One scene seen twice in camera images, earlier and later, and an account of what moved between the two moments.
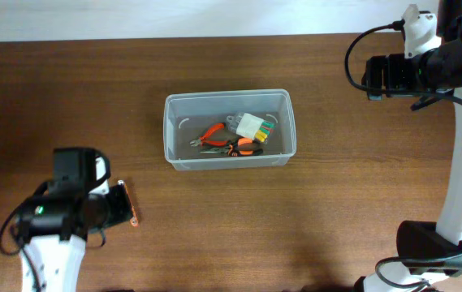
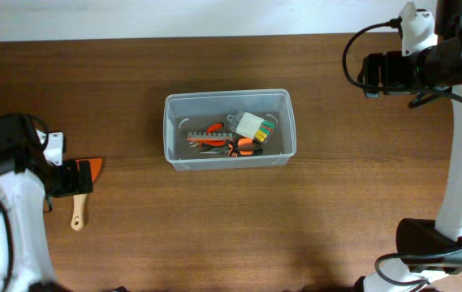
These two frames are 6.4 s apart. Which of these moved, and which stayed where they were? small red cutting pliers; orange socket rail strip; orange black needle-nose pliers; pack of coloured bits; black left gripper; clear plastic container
Moved: orange socket rail strip; black left gripper
Stayed: orange black needle-nose pliers; clear plastic container; pack of coloured bits; small red cutting pliers
